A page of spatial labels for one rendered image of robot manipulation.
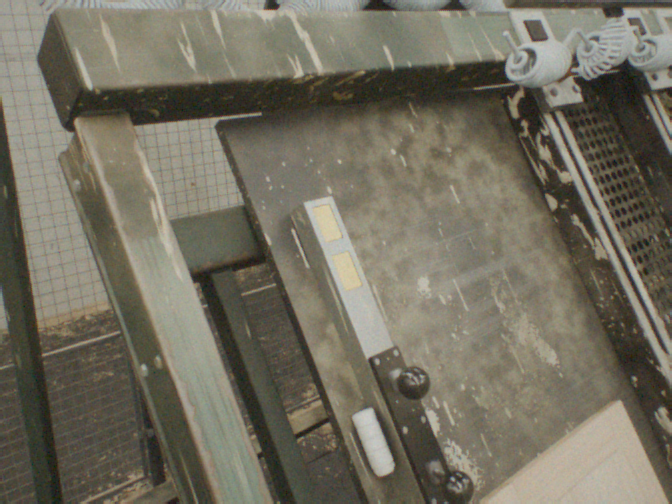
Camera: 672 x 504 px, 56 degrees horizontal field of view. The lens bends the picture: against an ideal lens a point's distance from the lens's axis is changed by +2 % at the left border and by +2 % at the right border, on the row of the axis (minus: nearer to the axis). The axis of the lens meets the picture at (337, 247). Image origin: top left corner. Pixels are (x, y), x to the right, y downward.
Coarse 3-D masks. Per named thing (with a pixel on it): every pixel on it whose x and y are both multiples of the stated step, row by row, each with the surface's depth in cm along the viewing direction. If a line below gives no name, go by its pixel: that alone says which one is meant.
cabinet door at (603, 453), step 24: (600, 408) 109; (576, 432) 101; (600, 432) 104; (624, 432) 107; (552, 456) 96; (576, 456) 99; (600, 456) 102; (624, 456) 105; (528, 480) 92; (552, 480) 95; (576, 480) 97; (600, 480) 101; (624, 480) 104; (648, 480) 107
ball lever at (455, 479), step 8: (432, 464) 79; (440, 464) 79; (432, 472) 78; (440, 472) 76; (448, 472) 70; (456, 472) 69; (464, 472) 69; (432, 480) 79; (440, 480) 70; (448, 480) 68; (456, 480) 68; (464, 480) 68; (440, 488) 69; (448, 488) 68; (456, 488) 68; (464, 488) 68; (472, 488) 68; (448, 496) 68; (456, 496) 68; (464, 496) 68; (472, 496) 68
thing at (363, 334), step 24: (312, 216) 84; (336, 216) 86; (312, 240) 84; (336, 240) 84; (312, 264) 85; (336, 288) 82; (360, 288) 84; (336, 312) 83; (360, 312) 83; (360, 336) 81; (384, 336) 84; (360, 360) 82; (360, 384) 83; (384, 408) 80; (384, 432) 81; (408, 480) 80
